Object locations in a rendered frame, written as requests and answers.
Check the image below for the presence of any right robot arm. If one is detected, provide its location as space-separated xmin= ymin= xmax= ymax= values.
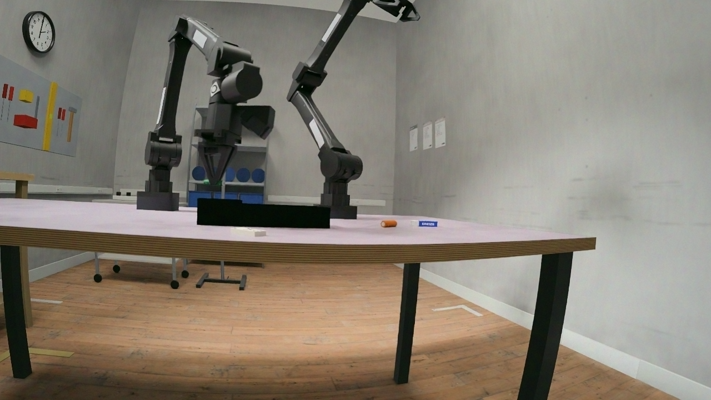
xmin=137 ymin=14 xmax=275 ymax=198

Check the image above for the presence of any black bin rack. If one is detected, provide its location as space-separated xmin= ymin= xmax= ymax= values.
xmin=197 ymin=198 xmax=331 ymax=228

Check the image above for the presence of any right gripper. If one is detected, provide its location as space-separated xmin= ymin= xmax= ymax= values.
xmin=193 ymin=102 xmax=242 ymax=185

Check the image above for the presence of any green battery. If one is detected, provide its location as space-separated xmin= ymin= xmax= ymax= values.
xmin=203 ymin=179 xmax=225 ymax=186

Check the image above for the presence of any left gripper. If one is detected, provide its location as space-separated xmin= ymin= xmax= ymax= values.
xmin=373 ymin=0 xmax=420 ymax=22

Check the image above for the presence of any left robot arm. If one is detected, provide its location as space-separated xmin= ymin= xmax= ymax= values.
xmin=287 ymin=0 xmax=373 ymax=212

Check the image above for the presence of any white domino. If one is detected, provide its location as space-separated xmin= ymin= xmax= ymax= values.
xmin=231 ymin=227 xmax=266 ymax=237

